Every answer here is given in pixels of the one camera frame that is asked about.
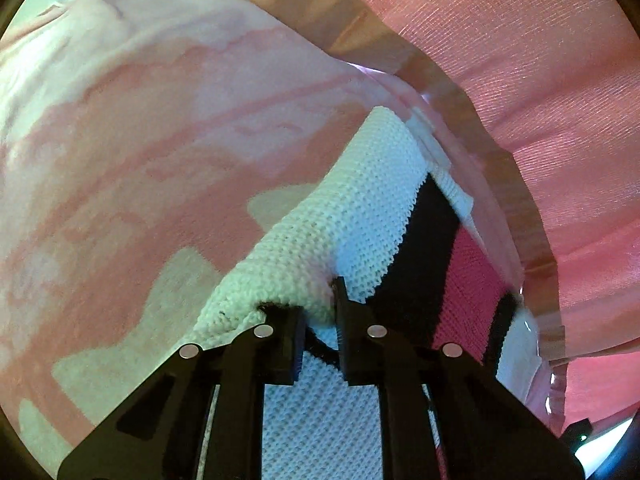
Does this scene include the brown bed frame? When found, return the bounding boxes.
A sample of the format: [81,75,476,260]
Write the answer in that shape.
[207,0,568,363]

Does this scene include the pink blanket with white bows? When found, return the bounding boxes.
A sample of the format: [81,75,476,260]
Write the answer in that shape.
[0,0,526,463]

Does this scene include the pink curtain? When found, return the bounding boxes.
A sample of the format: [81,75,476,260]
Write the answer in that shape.
[320,0,640,428]

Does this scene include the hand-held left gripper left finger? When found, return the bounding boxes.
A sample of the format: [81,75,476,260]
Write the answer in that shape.
[56,306,307,480]

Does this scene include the white knit sweater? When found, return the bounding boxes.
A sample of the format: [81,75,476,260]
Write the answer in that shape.
[192,105,542,480]

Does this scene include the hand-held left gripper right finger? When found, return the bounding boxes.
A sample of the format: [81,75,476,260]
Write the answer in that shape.
[333,275,585,480]

